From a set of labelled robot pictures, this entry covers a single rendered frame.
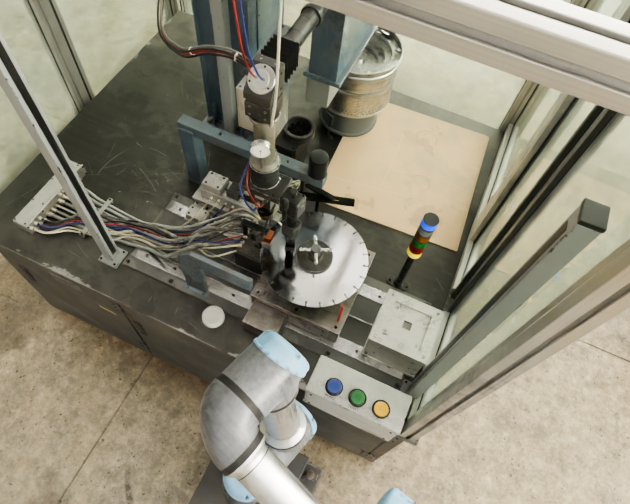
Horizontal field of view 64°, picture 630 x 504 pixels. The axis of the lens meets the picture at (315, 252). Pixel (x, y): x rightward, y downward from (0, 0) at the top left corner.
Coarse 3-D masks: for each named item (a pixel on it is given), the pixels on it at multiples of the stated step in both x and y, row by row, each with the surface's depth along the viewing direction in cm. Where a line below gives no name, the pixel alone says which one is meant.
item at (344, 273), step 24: (312, 216) 159; (264, 240) 153; (336, 240) 155; (360, 240) 156; (264, 264) 149; (288, 264) 150; (336, 264) 151; (360, 264) 152; (288, 288) 146; (312, 288) 147; (336, 288) 147
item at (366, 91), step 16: (384, 32) 182; (368, 48) 186; (384, 48) 183; (400, 48) 180; (368, 64) 182; (384, 64) 179; (352, 80) 172; (368, 80) 172; (384, 80) 175; (336, 96) 181; (352, 96) 179; (368, 96) 179; (384, 96) 184; (320, 112) 205; (336, 112) 188; (352, 112) 185; (368, 112) 187; (336, 128) 200; (352, 128) 198; (368, 128) 202
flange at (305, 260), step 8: (312, 240) 154; (296, 256) 151; (304, 256) 150; (312, 256) 149; (320, 256) 149; (328, 256) 151; (304, 264) 149; (312, 264) 149; (320, 264) 150; (328, 264) 150; (312, 272) 149; (320, 272) 149
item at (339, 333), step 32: (256, 128) 110; (256, 160) 120; (256, 192) 127; (192, 224) 177; (128, 256) 169; (192, 256) 143; (224, 256) 172; (256, 256) 158; (192, 288) 165; (224, 288) 165; (256, 288) 156; (384, 288) 170; (256, 320) 154; (288, 320) 159; (320, 320) 153; (352, 320) 164; (320, 352) 158; (352, 352) 158
